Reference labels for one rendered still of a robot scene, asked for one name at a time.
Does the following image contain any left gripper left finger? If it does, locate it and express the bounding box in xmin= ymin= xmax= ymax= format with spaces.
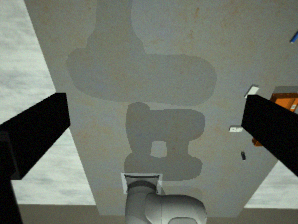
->
xmin=0 ymin=93 xmax=71 ymax=224

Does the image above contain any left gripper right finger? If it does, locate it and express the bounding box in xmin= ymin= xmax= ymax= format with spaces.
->
xmin=241 ymin=94 xmax=298 ymax=177

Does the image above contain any white domino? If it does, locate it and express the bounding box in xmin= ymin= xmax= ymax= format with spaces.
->
xmin=229 ymin=126 xmax=243 ymax=132
xmin=244 ymin=85 xmax=259 ymax=98

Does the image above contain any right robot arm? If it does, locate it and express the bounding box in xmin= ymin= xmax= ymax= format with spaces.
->
xmin=125 ymin=175 xmax=207 ymax=224

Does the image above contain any orange bin rack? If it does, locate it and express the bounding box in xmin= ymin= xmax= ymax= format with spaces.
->
xmin=252 ymin=93 xmax=298 ymax=146

